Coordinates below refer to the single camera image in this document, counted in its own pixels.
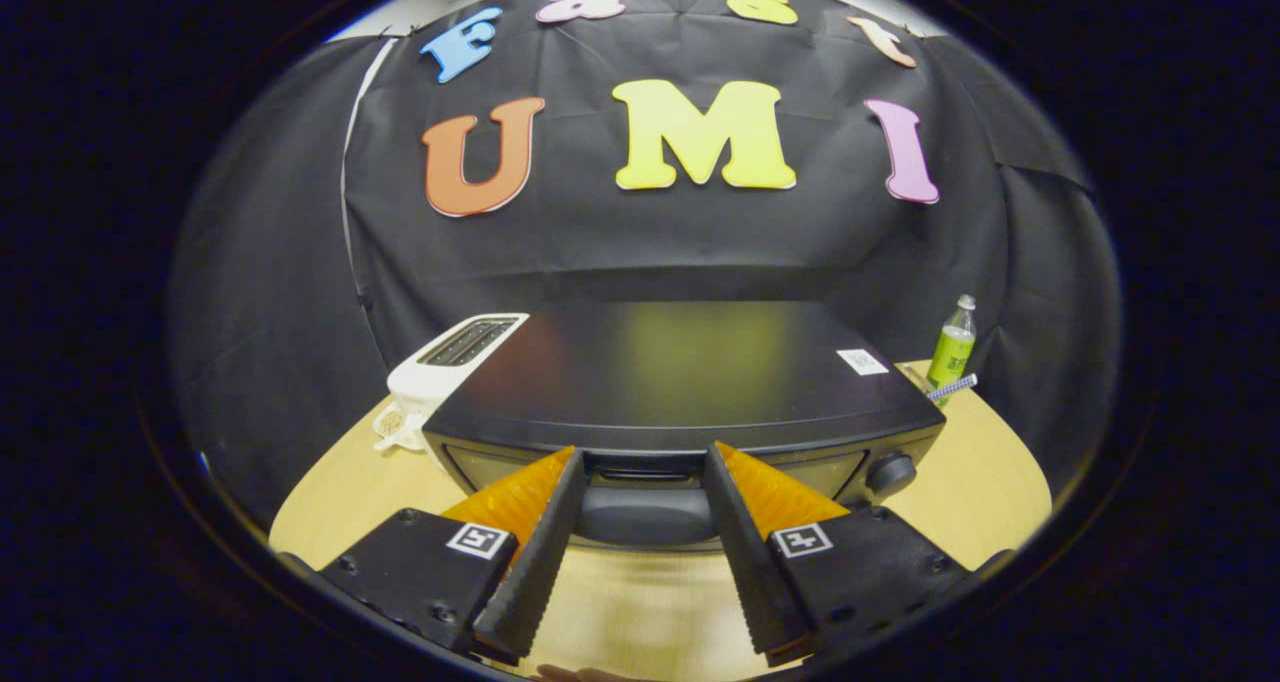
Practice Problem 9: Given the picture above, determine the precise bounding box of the white pop-up toaster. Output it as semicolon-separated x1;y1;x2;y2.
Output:
387;312;531;433

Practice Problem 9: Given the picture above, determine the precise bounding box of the black toaster oven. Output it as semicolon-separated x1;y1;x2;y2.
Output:
422;300;947;551

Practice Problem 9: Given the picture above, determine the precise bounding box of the small white snack dish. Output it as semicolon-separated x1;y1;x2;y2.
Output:
372;402;426;453

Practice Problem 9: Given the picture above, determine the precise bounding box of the green drink bottle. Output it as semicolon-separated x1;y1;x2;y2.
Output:
925;294;978;395

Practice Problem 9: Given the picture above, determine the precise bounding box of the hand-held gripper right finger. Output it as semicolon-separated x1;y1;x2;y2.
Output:
703;441;976;668

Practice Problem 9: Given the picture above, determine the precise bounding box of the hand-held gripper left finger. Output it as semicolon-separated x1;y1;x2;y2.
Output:
318;446;588;663

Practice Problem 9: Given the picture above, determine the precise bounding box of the black backdrop cloth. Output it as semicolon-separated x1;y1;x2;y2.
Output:
165;0;1123;533

